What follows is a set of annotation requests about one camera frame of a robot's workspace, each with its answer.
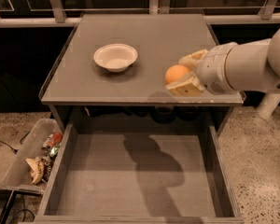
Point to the orange fruit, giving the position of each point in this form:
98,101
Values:
175,72

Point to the grey cabinet counter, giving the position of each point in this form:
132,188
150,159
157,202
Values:
160,40

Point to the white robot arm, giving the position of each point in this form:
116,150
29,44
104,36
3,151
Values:
229,68

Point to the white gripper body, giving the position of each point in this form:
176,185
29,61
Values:
213,68

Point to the tan crumpled snack bag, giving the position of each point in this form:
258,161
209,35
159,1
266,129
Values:
40,169

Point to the grey open top drawer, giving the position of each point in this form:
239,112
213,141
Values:
142,174

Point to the clear plastic bin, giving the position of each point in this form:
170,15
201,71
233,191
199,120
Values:
17,177

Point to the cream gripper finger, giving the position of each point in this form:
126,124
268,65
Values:
192,60
187,85

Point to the red soda can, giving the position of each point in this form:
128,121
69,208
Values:
53,140

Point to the white bowl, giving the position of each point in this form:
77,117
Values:
115,57

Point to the metal window frame rail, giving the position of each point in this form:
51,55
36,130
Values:
217,12

